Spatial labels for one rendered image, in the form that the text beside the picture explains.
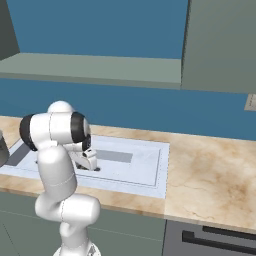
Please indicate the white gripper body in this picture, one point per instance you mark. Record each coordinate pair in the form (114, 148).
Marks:
(89, 160)

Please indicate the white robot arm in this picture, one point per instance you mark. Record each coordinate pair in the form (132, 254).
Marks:
(55, 173)

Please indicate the pale blue sink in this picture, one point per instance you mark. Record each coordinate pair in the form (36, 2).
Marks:
(133, 166)

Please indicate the grey-green base cupboard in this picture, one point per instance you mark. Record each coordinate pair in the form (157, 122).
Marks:
(133, 236)

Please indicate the grey-green wall shelf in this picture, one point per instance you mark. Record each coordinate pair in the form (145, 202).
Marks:
(100, 68)

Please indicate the dark grey-green wall cupboard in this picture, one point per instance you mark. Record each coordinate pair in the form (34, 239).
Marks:
(7, 26)

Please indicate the beige wall socket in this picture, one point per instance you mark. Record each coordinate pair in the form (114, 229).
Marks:
(251, 102)

